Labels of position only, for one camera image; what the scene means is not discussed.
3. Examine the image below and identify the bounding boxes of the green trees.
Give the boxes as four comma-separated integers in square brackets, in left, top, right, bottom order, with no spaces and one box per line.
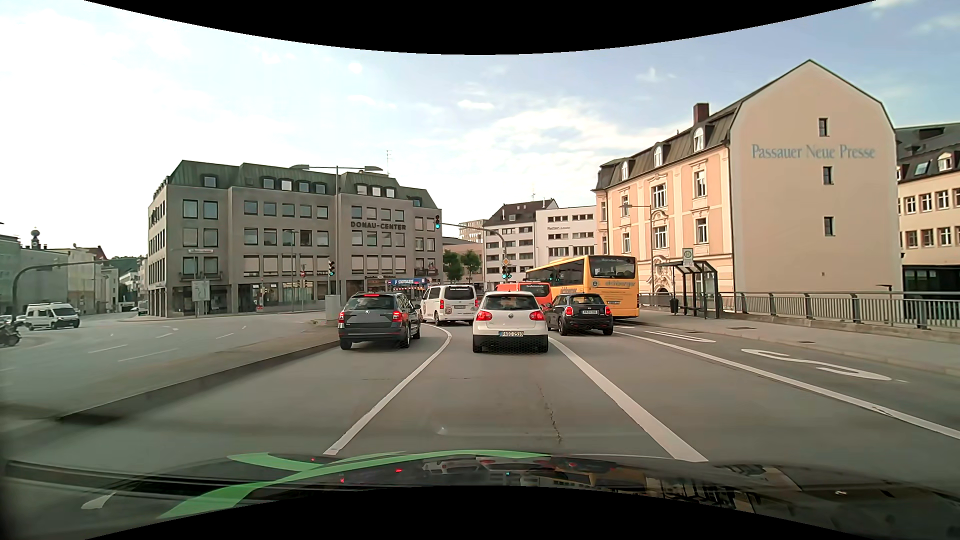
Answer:
[442,249,483,285]

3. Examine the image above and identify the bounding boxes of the white multi-storey building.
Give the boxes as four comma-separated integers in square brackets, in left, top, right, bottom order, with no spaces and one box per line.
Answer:
[482,198,559,286]

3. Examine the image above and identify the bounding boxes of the orange van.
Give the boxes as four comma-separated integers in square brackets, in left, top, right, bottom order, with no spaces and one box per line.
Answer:
[495,281,555,307]

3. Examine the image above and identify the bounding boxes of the white hatchback car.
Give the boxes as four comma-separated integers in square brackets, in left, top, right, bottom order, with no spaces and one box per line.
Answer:
[471,291,550,354]

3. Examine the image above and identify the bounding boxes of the white flat-roofed building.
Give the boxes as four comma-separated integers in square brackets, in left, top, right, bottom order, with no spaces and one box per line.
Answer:
[534,205,599,266]

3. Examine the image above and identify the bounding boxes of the small black car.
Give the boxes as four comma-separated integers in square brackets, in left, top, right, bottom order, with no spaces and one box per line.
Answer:
[543,292,615,336]

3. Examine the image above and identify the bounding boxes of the yellow bus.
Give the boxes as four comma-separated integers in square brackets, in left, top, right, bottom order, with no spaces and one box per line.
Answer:
[523,254,641,319]

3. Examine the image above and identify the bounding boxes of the dark grey estate car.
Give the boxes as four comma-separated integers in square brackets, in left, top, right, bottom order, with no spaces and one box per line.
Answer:
[337,291,423,351]

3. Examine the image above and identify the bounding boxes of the grey asphalt road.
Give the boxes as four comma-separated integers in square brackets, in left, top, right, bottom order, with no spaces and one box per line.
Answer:
[0,309,960,489]

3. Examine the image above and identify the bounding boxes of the grey office building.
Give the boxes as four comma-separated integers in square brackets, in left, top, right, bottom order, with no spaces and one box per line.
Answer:
[146,159,444,318]

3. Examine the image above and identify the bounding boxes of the road markings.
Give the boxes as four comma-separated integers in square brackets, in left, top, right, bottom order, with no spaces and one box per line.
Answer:
[81,321,960,511]

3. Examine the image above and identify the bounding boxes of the bus stop shelter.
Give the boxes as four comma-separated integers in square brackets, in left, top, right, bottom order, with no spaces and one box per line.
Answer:
[669,248,723,320]

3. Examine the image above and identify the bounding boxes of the car's own bonnet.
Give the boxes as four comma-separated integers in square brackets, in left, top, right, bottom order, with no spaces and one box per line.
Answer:
[0,448,960,540]

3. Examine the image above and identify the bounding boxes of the peach gabled building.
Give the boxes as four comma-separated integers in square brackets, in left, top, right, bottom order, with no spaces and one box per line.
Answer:
[591,59,903,297]

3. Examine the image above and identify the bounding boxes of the kerbed traffic island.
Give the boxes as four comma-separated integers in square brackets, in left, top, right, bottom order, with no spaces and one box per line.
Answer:
[0,321,342,430]

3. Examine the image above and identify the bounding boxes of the grey pavement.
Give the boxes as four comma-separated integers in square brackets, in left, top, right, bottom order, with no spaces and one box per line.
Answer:
[637,306,960,378]

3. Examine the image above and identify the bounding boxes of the grey metal railing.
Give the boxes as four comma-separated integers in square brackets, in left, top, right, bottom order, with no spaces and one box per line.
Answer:
[639,290,960,331]

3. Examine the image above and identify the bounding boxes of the pale low buildings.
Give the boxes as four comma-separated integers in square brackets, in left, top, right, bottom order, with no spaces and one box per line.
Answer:
[0,228,121,318]

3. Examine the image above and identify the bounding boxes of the white camper van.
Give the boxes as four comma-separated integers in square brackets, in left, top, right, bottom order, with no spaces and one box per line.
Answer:
[24,302,81,332]

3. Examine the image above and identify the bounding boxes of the curved dark pole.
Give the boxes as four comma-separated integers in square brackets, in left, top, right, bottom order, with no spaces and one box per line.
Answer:
[10,258,99,319]

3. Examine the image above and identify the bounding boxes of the cream building with dark roof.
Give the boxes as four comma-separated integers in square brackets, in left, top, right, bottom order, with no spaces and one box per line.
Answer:
[894,122,960,295]

